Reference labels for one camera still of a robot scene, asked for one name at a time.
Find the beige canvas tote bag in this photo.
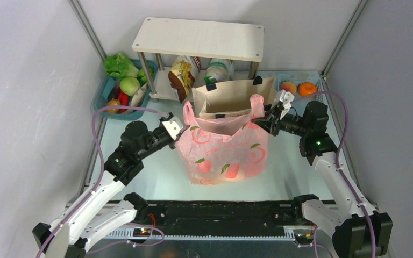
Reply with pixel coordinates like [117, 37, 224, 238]
[193, 76, 277, 119]

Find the pink plastic grocery bag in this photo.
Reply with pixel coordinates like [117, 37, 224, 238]
[176, 94, 269, 185]

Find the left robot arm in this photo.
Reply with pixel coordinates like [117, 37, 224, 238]
[32, 113, 188, 257]

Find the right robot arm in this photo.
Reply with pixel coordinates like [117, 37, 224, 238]
[252, 101, 393, 257]

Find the peach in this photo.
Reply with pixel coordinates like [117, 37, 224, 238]
[279, 81, 297, 96]

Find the orange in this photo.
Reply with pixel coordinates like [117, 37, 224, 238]
[297, 82, 317, 97]

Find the silver grey fish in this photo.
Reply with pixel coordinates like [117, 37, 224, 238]
[129, 84, 148, 106]

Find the light blue fruit basket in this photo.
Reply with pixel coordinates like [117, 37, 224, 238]
[277, 73, 326, 108]

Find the red chili pepper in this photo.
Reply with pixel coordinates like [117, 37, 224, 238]
[117, 91, 130, 106]

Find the brown potato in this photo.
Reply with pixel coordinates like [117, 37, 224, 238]
[105, 99, 121, 114]

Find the round green cabbage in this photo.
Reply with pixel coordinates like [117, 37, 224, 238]
[119, 76, 141, 96]

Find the green bell pepper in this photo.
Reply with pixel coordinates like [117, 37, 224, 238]
[137, 68, 148, 85]

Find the brown chips bag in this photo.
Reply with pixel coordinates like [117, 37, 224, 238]
[168, 55, 201, 103]

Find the green white snack bag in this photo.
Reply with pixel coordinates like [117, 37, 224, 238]
[204, 58, 234, 84]

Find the teal plastic vegetable basket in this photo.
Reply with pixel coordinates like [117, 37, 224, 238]
[93, 60, 159, 121]

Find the green leafy lettuce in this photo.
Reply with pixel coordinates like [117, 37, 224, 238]
[104, 52, 139, 78]

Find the white wooden two-tier shelf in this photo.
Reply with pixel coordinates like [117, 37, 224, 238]
[132, 17, 265, 101]

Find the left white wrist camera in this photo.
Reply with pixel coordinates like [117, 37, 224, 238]
[161, 117, 189, 141]

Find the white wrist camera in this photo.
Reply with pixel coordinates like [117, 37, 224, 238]
[275, 90, 295, 120]
[161, 117, 189, 141]

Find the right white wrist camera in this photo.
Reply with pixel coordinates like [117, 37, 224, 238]
[275, 90, 295, 120]

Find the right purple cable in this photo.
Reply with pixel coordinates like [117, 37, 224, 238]
[291, 91, 378, 258]

